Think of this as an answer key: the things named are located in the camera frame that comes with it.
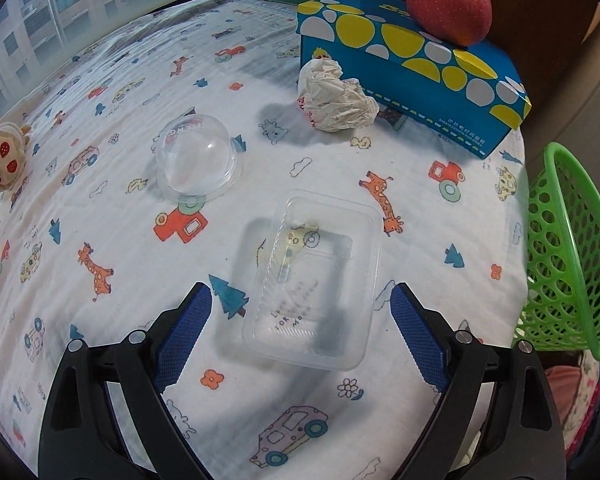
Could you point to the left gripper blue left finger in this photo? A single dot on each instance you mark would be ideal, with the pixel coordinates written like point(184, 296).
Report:
point(175, 332)

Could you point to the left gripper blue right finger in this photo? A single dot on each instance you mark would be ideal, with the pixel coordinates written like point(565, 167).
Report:
point(419, 328)

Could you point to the clear plastic tray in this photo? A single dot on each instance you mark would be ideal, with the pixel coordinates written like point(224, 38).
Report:
point(312, 301)

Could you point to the clear plastic dome lid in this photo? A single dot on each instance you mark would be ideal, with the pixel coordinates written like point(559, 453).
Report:
point(196, 159)

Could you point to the white paper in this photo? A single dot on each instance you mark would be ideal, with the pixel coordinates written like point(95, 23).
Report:
point(331, 103)

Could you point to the green plastic basket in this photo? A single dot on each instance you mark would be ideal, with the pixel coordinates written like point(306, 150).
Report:
point(562, 311)

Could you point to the cartoon print bed sheet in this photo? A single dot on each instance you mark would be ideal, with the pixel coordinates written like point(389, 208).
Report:
point(90, 247)

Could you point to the round plush toy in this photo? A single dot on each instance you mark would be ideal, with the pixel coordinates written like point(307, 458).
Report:
point(14, 140)

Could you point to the blue patterned tissue box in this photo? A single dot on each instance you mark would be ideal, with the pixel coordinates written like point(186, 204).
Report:
point(472, 96)

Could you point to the red apple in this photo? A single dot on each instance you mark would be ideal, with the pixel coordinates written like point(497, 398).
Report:
point(460, 22)

